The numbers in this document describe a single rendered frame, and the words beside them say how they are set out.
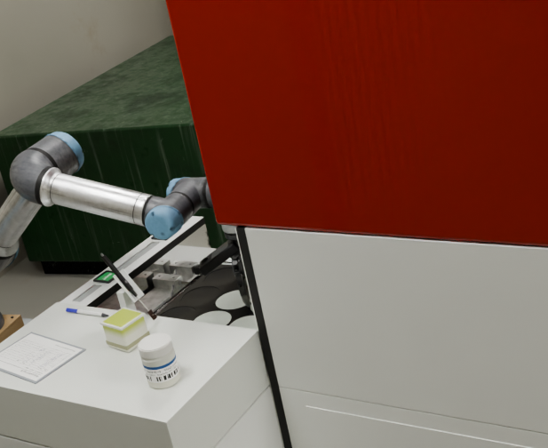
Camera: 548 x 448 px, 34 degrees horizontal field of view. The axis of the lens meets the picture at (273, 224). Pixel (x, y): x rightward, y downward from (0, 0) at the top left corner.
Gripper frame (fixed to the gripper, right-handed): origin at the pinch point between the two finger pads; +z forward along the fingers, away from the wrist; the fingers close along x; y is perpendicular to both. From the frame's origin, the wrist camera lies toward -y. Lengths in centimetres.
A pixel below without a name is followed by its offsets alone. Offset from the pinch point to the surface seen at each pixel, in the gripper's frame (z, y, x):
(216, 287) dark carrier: 1.7, -8.4, 14.3
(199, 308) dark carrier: 1.6, -12.4, 4.3
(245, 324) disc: 1.6, -0.2, -8.2
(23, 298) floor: 93, -139, 224
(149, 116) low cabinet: 10, -52, 230
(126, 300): -10.9, -26.5, -10.0
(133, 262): -4.2, -31.0, 26.4
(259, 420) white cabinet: 14.7, 0.7, -29.4
